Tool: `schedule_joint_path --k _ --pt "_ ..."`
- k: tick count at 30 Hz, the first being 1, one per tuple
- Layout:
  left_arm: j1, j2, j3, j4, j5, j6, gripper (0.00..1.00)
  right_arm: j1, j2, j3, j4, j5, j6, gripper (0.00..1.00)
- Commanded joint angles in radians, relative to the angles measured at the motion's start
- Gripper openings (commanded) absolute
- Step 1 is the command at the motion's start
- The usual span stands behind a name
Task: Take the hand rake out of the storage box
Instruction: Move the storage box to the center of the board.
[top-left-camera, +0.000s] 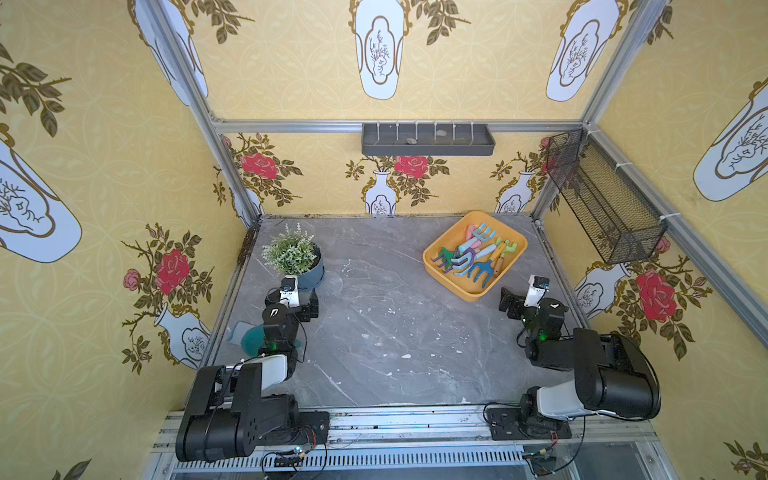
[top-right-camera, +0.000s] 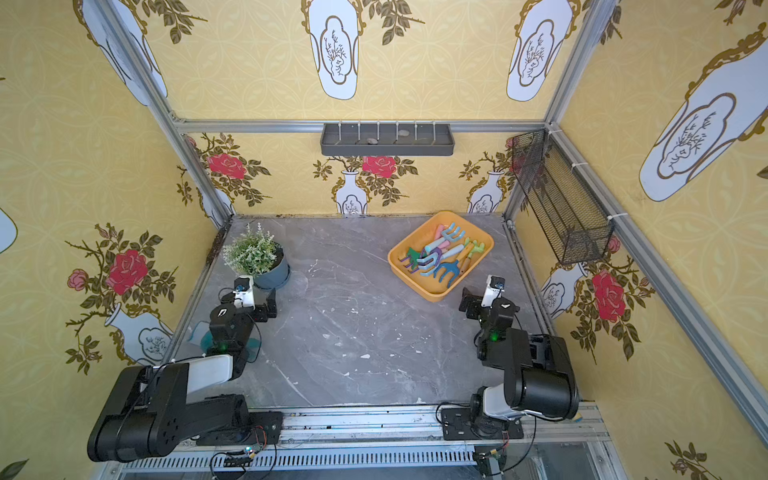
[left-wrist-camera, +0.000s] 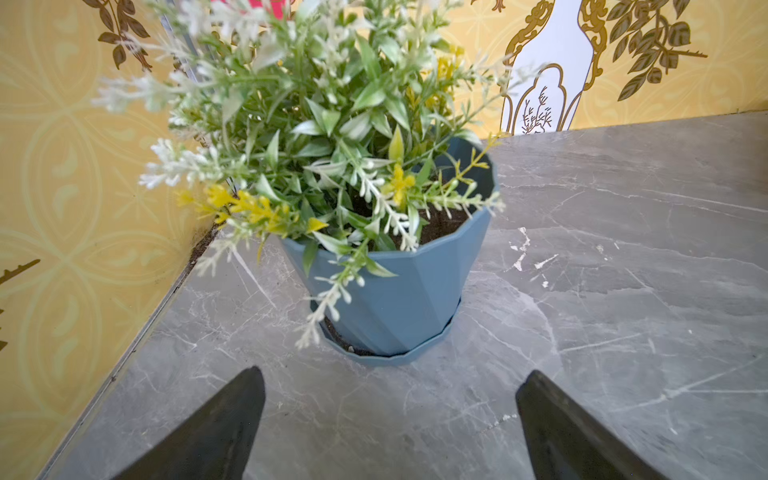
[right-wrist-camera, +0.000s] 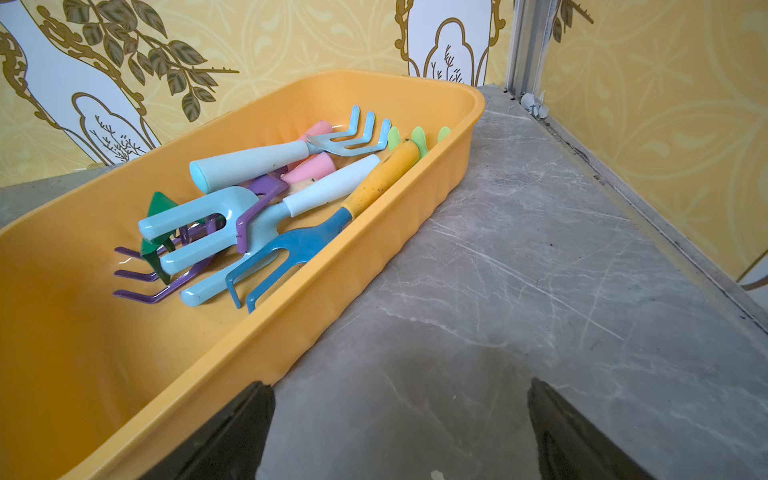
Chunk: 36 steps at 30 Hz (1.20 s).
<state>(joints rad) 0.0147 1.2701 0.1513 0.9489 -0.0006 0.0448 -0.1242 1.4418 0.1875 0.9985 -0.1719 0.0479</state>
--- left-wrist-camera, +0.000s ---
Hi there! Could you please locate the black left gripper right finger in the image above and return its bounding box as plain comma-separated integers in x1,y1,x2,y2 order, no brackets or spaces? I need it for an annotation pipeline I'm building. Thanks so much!
515,370,665,480

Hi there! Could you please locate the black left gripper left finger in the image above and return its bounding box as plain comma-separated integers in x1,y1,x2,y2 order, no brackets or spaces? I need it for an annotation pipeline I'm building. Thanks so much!
116,366,266,479

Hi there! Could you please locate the blue faceted plant pot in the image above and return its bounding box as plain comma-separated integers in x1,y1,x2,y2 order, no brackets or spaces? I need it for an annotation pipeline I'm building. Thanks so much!
281,133,503,365

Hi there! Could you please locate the artificial green white plant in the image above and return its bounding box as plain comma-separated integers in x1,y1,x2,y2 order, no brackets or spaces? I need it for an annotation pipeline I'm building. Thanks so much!
95,1,515,348

